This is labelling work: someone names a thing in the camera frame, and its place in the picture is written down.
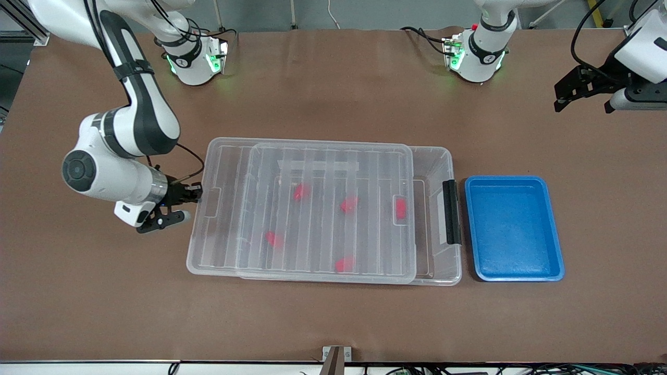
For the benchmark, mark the clear plastic storage box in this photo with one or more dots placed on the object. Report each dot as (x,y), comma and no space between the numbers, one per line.
(432,166)

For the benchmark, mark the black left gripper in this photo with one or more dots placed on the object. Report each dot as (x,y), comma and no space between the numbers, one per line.
(599,75)

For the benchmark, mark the clear plastic box lid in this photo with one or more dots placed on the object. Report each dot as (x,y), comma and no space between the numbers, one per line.
(224,234)

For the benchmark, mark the blue plastic tray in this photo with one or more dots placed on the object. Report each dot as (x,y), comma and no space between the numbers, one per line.
(513,229)

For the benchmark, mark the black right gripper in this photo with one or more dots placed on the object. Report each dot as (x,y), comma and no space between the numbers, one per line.
(177,195)

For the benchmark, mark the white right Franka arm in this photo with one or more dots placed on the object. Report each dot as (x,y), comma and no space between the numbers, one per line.
(146,114)

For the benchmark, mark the metal table edge bracket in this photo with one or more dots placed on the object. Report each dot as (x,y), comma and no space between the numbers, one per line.
(336,359)

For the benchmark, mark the small red block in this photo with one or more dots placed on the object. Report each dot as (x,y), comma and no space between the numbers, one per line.
(349,204)
(273,239)
(344,264)
(400,208)
(300,191)

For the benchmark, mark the aluminium frame profile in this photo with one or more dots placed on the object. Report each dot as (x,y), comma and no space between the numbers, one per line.
(31,31)

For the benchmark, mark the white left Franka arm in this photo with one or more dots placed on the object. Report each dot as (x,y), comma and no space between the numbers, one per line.
(484,47)

